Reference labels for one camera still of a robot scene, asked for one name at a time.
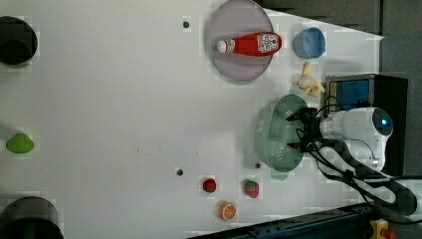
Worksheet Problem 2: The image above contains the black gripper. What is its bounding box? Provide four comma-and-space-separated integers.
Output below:
286, 108, 321, 152

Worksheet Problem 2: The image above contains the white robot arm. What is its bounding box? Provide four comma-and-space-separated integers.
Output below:
287, 108, 421, 224

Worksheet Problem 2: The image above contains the peeled banana toy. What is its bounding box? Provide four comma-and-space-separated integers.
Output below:
293, 62, 325, 97

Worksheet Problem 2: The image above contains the black toaster oven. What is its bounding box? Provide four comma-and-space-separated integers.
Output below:
325, 74, 408, 176

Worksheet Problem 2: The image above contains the red strawberry toy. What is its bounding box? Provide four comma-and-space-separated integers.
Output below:
244, 180, 260, 198

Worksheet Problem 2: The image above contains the blue bowl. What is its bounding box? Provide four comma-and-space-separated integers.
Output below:
293, 27, 325, 59

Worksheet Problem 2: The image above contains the red ketchup bottle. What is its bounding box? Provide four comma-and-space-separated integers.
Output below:
216, 32, 283, 57

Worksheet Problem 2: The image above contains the red round fruit toy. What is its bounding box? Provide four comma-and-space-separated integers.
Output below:
202, 178, 217, 193

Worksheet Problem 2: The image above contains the orange slice toy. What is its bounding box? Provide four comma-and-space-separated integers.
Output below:
219, 201, 237, 221

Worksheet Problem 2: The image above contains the purple round plate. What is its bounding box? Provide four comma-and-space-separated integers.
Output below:
207, 0, 274, 81

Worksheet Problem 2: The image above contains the green pepper toy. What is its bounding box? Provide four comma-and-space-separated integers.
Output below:
6, 133, 35, 154

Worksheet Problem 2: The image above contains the black cylinder lower left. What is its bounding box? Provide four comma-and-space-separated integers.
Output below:
0, 196, 65, 239

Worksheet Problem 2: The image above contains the black cylinder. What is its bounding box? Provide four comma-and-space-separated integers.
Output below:
0, 196, 65, 239
0, 16, 38, 66

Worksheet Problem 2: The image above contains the black cylinder upper left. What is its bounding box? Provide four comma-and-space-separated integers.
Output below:
0, 16, 38, 66

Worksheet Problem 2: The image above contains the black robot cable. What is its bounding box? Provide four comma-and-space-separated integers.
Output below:
295, 95, 422, 227

